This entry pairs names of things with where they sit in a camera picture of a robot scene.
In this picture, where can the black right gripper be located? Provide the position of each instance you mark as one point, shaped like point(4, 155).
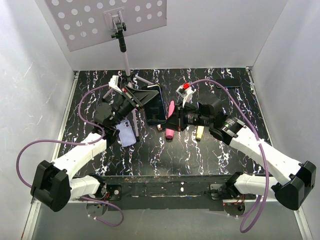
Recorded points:
point(176, 121)

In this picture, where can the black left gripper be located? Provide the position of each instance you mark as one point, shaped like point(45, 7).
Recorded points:
point(139, 97)

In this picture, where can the lilac phone case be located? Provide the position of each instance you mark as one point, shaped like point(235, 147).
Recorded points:
point(126, 134)

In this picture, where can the teal smartphone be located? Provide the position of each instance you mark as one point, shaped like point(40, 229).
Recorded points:
point(229, 82)

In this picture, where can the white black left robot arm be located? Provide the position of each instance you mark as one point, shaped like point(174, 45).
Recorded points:
point(54, 183)

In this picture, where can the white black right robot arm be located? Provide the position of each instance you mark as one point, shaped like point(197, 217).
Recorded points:
point(290, 182)

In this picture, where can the pink marker pen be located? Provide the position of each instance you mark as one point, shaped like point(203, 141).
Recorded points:
point(169, 133)

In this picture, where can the yellow marker pen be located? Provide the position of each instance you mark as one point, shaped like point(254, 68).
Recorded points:
point(199, 132)

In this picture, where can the lilac tripod stand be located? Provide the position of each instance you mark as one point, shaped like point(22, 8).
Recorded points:
point(126, 65)

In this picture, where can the perforated calibration board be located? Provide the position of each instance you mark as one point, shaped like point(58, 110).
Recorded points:
point(79, 24)

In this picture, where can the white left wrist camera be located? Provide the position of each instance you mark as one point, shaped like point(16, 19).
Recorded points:
point(113, 84)

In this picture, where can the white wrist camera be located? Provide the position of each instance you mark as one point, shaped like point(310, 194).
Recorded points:
point(186, 92)
point(113, 84)

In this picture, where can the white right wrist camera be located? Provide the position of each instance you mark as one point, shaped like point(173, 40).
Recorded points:
point(186, 92)

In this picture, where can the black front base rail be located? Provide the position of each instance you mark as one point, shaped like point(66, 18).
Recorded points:
point(173, 192)

